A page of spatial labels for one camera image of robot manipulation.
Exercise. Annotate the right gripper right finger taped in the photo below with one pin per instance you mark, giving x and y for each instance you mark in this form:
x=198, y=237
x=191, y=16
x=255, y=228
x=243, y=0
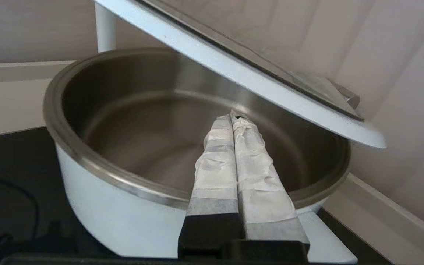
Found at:
x=263, y=187

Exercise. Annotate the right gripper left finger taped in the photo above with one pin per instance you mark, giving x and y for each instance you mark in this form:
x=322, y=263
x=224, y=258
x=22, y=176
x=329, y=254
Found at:
x=215, y=176

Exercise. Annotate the white-rimmed glass pot lid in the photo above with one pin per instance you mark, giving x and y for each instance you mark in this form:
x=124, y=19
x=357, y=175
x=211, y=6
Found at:
x=234, y=70

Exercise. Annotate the white pot with steel rim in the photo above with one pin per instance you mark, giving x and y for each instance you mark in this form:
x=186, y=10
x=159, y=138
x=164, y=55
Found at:
x=131, y=121

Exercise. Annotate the white round pole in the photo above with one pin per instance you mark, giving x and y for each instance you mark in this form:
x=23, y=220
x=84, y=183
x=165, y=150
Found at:
x=105, y=33

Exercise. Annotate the large black glass cooktop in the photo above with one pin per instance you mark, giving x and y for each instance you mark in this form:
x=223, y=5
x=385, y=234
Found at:
x=13, y=165

